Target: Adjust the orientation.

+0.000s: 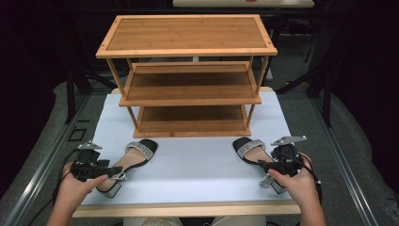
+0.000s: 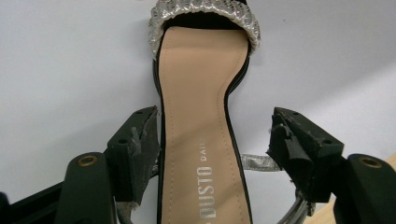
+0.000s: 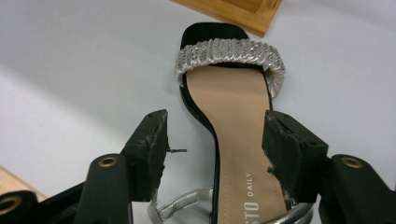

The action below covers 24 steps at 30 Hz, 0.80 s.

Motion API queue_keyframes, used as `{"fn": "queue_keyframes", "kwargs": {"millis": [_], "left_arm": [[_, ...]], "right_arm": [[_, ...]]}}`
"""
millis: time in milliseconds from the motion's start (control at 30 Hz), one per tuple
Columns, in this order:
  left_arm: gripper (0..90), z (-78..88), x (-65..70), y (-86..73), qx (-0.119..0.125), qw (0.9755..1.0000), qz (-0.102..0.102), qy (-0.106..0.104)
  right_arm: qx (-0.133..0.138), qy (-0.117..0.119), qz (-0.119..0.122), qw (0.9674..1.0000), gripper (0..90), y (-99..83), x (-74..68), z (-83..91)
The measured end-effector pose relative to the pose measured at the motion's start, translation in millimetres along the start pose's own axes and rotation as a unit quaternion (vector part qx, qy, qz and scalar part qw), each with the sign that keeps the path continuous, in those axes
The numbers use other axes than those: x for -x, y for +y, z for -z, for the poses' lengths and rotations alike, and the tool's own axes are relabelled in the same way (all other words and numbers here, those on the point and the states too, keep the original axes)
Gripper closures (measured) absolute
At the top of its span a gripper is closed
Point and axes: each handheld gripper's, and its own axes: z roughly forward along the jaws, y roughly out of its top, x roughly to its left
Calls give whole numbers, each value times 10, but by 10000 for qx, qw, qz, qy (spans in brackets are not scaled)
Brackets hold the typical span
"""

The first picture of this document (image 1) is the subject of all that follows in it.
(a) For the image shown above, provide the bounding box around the wooden table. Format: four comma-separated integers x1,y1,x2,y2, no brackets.
72,86,302,218

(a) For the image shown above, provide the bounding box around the black metal stand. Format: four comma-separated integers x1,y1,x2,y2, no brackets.
275,18,335,128
62,18,119,125

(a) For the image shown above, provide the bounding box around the person's leg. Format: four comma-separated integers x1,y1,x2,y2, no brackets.
210,215,268,226
122,217,184,226

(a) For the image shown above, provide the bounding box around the person's left hand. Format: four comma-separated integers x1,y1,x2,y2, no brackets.
56,162,109,218

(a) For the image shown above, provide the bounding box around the black sandal with silver strap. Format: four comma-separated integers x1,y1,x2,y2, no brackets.
95,138,159,200
231,137,288,195

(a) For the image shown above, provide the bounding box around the white table mat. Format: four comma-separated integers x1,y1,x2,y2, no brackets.
80,90,295,207

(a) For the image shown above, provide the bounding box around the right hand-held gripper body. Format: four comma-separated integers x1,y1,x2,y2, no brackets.
270,135,309,177

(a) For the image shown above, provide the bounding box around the wooden three-tier shoe rack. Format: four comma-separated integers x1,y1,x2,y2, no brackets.
95,13,279,139

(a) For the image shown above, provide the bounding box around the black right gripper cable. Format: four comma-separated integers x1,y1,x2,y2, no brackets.
277,152,324,205

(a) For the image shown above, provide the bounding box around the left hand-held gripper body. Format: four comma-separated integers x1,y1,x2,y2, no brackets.
71,140,111,183

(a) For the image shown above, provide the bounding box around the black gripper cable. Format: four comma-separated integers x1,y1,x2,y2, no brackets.
26,148,81,226
277,152,324,205

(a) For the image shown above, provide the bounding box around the person's right hand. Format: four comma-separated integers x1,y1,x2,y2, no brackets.
267,152,322,215

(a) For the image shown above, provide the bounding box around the person's right leg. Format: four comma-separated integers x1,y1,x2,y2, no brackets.
210,215,268,226

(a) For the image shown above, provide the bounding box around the person's left leg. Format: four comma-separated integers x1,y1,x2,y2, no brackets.
122,217,184,226

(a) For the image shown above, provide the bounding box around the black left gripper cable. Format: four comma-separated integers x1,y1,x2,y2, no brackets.
26,148,81,226

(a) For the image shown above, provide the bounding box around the metal floor rail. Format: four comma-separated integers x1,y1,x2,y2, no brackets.
310,97,381,226
2,93,92,226

